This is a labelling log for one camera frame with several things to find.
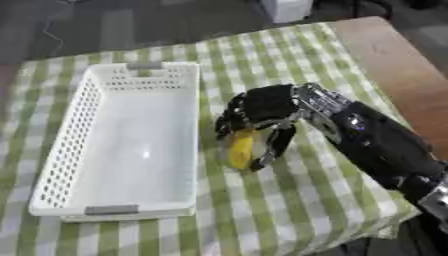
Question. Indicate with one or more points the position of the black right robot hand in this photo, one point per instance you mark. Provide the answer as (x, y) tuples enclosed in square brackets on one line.
[(267, 104)]

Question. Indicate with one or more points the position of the yellow toy banana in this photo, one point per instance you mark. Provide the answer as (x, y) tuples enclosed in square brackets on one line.
[(241, 148)]

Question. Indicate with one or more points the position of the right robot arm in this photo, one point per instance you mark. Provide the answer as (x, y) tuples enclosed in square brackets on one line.
[(379, 140)]

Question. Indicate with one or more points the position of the white box on floor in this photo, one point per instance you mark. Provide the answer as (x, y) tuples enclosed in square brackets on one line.
[(286, 9)]

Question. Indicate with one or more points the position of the white perforated plastic basket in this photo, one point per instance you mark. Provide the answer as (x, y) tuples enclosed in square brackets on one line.
[(122, 140)]

